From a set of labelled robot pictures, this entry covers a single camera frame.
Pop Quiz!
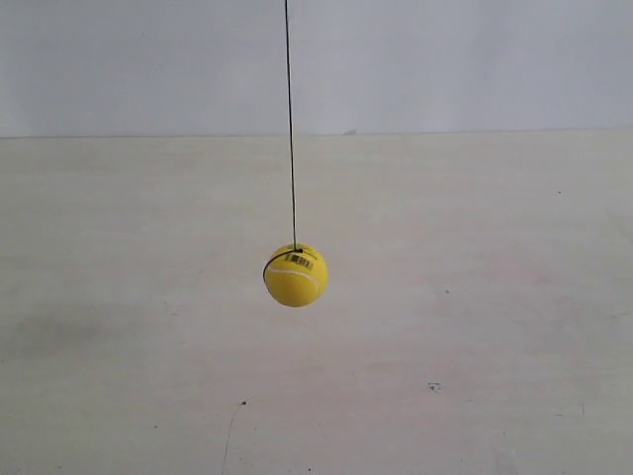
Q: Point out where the yellow tennis ball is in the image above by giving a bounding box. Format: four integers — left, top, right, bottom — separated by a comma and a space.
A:
263, 243, 328, 308

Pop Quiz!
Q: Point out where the thin black hanging string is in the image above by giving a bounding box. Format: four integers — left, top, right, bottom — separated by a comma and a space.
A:
282, 0, 301, 251

